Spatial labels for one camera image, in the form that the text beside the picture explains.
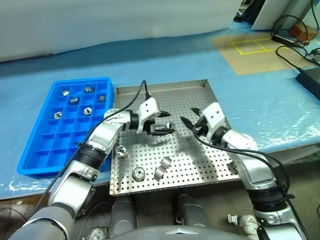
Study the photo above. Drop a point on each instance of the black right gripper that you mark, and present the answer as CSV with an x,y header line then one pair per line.
x,y
202,128

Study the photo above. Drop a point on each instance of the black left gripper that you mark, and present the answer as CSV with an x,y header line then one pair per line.
x,y
149,128

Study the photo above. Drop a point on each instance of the metal nut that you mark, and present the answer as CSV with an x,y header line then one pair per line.
x,y
121,150

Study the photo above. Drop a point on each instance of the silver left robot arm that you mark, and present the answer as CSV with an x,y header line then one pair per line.
x,y
102,137

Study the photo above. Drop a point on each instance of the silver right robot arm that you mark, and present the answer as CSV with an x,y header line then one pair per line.
x,y
240,142

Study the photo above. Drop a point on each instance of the perforated steel tray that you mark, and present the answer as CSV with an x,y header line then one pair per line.
x,y
175,100

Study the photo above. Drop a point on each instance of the blue compartment tray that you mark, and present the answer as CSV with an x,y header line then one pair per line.
x,y
40,140

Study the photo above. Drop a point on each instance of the blue plastic table cover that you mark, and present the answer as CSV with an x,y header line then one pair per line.
x,y
150,60

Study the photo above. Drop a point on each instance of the brown cardboard sheet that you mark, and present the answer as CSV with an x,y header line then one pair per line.
x,y
250,62

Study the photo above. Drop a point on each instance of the dark grey robot leg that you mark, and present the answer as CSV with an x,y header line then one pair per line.
x,y
192,212
123,215

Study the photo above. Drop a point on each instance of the grey robot torso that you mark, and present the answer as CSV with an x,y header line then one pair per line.
x,y
175,233

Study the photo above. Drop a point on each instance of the white metal foot clamp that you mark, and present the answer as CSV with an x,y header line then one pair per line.
x,y
240,220

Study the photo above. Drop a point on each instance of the dark clutter behind table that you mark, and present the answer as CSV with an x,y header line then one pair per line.
x,y
247,12

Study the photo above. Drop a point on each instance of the flat black device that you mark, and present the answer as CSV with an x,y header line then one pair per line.
x,y
285,39

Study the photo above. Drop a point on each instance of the black power adapter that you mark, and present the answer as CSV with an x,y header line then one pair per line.
x,y
311,80

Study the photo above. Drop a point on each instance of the white panel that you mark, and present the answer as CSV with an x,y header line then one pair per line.
x,y
270,12

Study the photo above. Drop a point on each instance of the orange brown block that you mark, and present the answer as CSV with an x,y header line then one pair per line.
x,y
297,29

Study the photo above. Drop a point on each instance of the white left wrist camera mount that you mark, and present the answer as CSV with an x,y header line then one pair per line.
x,y
148,108

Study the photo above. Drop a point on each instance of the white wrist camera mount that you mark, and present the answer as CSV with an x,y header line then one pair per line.
x,y
213,115
148,108

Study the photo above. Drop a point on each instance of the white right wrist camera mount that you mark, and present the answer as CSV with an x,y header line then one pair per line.
x,y
213,115

